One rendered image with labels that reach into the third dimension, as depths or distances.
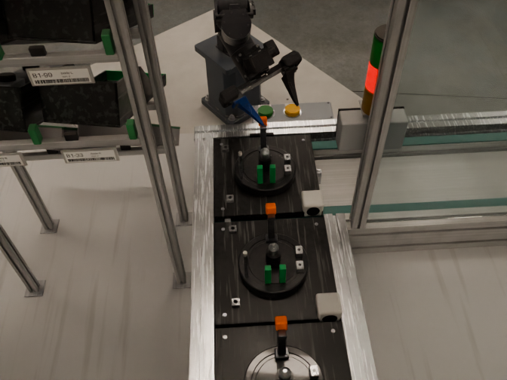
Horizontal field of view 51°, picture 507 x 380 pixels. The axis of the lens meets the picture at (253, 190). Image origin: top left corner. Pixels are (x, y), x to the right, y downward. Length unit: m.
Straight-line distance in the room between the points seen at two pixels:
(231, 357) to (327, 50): 2.49
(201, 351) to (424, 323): 0.47
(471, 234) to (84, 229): 0.90
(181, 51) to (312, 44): 1.61
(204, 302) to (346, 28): 2.62
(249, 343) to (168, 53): 1.08
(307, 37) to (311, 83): 1.72
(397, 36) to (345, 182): 0.55
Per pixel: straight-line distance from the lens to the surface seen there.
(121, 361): 1.16
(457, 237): 1.29
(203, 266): 1.13
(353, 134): 1.00
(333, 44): 3.33
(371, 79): 0.92
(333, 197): 1.28
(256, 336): 1.03
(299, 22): 3.50
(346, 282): 1.11
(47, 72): 0.80
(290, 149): 1.30
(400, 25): 0.83
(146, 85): 1.03
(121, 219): 1.35
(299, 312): 1.05
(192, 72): 1.72
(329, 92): 1.64
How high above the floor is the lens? 1.90
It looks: 50 degrees down
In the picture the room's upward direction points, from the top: 2 degrees counter-clockwise
